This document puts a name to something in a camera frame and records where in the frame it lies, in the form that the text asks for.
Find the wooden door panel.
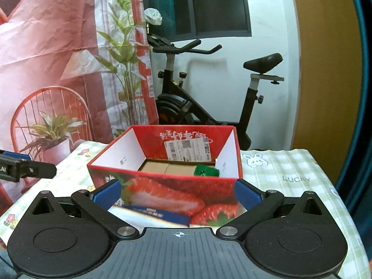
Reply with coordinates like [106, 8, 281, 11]
[292, 0, 362, 183]

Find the plaid cartoon tablecloth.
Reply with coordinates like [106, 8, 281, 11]
[1, 141, 371, 278]

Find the red printed backdrop cloth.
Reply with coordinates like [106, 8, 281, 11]
[0, 0, 160, 210]

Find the red strawberry cardboard box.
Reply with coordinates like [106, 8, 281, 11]
[88, 125, 243, 227]

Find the blue white packet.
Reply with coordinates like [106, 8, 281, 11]
[122, 205, 190, 227]

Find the green packet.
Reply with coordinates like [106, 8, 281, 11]
[194, 164, 219, 177]

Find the white plastic bag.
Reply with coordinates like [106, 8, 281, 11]
[144, 8, 163, 26]

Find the dark window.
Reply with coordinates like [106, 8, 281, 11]
[144, 0, 252, 42]

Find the black exercise bike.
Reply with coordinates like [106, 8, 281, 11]
[146, 24, 285, 151]

